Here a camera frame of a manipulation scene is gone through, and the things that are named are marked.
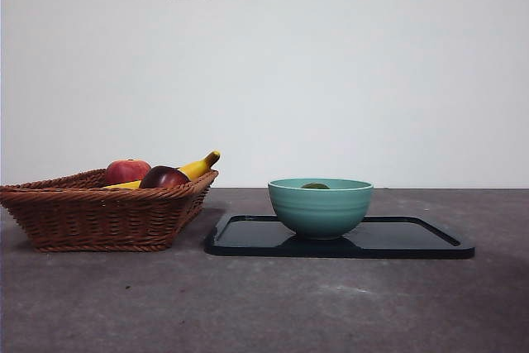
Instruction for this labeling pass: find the brown wicker basket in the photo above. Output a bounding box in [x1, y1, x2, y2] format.
[0, 168, 219, 253]

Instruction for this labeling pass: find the teal bowl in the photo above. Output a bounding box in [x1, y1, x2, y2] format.
[267, 178, 374, 241]

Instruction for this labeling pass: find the red apple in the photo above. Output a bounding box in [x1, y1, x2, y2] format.
[103, 158, 151, 184]

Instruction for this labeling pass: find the dark red plum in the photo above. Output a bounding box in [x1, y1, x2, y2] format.
[138, 165, 192, 189]

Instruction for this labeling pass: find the dark green tray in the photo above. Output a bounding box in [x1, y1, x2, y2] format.
[204, 214, 475, 260]

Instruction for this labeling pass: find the yellow banana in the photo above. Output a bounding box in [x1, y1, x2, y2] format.
[102, 150, 221, 189]

